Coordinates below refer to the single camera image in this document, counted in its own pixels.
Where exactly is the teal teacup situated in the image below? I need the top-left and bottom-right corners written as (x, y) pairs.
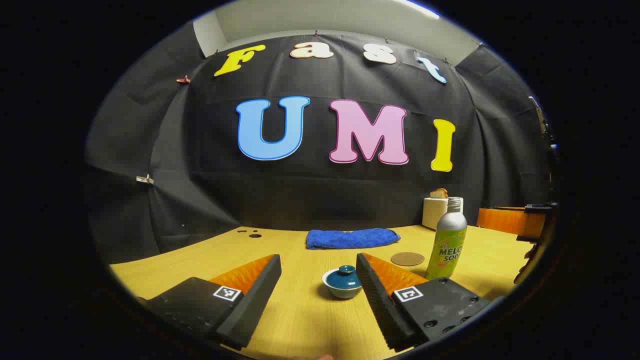
top-left (321, 270), bottom-right (363, 300)

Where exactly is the round cork coaster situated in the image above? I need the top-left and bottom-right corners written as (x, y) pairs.
top-left (390, 252), bottom-right (426, 267)

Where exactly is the black backdrop cloth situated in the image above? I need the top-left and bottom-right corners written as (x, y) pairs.
top-left (85, 22), bottom-right (556, 266)

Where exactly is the blue towel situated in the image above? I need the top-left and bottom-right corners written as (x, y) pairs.
top-left (306, 228), bottom-right (401, 250)

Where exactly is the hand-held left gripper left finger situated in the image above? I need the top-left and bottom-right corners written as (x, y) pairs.
top-left (142, 254), bottom-right (282, 351)

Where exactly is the silver green water bottle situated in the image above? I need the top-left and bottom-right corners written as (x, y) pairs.
top-left (425, 197), bottom-right (468, 281)

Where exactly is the dark metal stand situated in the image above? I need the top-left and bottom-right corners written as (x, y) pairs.
top-left (529, 95), bottom-right (559, 161)

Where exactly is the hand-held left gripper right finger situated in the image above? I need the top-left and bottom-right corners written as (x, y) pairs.
top-left (355, 252), bottom-right (494, 353)

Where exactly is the white toaster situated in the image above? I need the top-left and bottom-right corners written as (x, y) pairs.
top-left (422, 196), bottom-right (464, 231)

